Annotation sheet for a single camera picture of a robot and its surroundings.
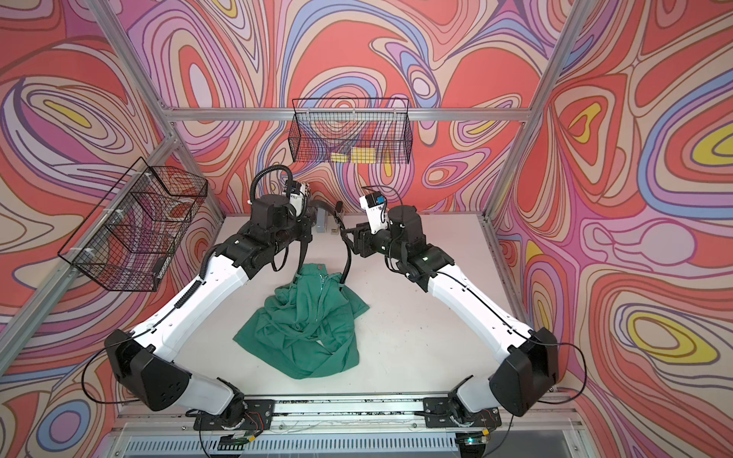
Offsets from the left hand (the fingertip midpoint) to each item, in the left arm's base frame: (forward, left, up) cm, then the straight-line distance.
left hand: (313, 214), depth 76 cm
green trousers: (-20, +3, -27) cm, 34 cm away
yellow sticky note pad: (+26, -13, +2) cm, 29 cm away
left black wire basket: (-2, +49, -3) cm, 49 cm away
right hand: (-6, -10, -2) cm, 12 cm away
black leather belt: (-5, +3, -8) cm, 10 cm away
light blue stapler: (-1, -2, -1) cm, 2 cm away
